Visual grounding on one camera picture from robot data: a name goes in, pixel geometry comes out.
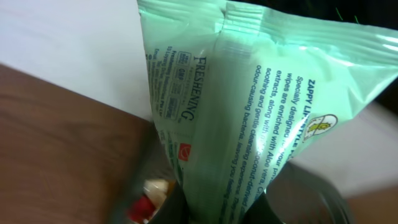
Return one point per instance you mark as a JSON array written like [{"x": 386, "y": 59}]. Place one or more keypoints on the cookie snack pouch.
[{"x": 156, "y": 190}]

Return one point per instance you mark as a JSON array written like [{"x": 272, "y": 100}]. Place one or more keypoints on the grey plastic basket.
[{"x": 295, "y": 196}]

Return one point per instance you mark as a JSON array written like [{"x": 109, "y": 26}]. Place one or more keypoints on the mint green packet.
[{"x": 238, "y": 89}]

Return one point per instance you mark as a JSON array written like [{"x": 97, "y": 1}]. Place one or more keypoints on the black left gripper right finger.
[{"x": 261, "y": 213}]

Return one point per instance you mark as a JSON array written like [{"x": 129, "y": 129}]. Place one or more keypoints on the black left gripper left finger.
[{"x": 174, "y": 210}]

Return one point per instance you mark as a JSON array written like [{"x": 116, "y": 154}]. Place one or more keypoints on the red yellow packet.
[{"x": 141, "y": 210}]

